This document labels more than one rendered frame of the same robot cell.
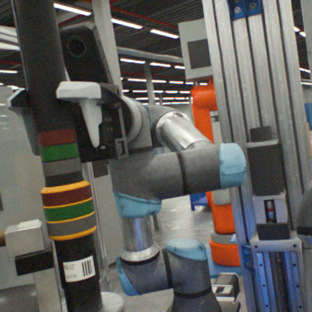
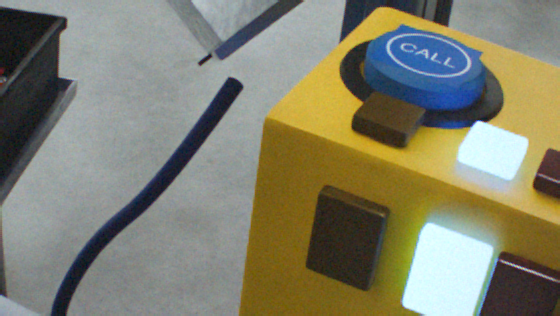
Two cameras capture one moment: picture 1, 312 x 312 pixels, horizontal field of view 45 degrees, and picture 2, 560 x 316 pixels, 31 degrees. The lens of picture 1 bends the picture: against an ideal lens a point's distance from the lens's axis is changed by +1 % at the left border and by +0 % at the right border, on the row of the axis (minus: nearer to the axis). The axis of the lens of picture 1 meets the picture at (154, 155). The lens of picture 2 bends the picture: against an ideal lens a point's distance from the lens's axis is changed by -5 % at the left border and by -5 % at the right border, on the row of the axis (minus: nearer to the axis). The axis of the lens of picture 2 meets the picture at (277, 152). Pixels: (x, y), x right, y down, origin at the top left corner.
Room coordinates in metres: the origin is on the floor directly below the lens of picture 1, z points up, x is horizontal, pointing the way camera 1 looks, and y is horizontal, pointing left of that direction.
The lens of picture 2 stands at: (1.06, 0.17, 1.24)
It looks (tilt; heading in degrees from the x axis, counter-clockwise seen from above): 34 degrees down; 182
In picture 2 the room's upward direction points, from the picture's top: 8 degrees clockwise
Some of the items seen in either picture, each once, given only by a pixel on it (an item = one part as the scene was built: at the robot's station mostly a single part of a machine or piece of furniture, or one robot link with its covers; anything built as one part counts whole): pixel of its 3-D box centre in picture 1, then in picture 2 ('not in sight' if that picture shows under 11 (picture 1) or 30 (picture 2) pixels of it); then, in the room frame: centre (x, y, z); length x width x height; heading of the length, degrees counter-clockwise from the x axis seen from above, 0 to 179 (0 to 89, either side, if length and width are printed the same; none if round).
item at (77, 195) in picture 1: (66, 194); not in sight; (0.34, 0.08, 1.55); 0.04 x 0.04 x 0.01
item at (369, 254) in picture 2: not in sight; (346, 239); (0.81, 0.18, 1.04); 0.02 x 0.01 x 0.03; 70
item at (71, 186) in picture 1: (69, 208); not in sight; (0.34, 0.08, 1.54); 0.04 x 0.04 x 0.05
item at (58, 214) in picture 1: (69, 208); not in sight; (0.34, 0.08, 1.54); 0.04 x 0.04 x 0.01
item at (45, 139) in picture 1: (57, 138); not in sight; (0.34, 0.08, 1.61); 0.03 x 0.03 x 0.01
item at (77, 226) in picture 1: (71, 222); not in sight; (0.34, 0.08, 1.53); 0.04 x 0.04 x 0.01
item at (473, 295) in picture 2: not in sight; (446, 277); (0.82, 0.21, 1.04); 0.02 x 0.01 x 0.03; 70
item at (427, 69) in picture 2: not in sight; (425, 73); (0.76, 0.20, 1.08); 0.04 x 0.04 x 0.02
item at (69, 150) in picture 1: (60, 152); not in sight; (0.34, 0.08, 1.59); 0.03 x 0.03 x 0.01
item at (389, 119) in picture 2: not in sight; (388, 118); (0.79, 0.19, 1.08); 0.02 x 0.02 x 0.01; 70
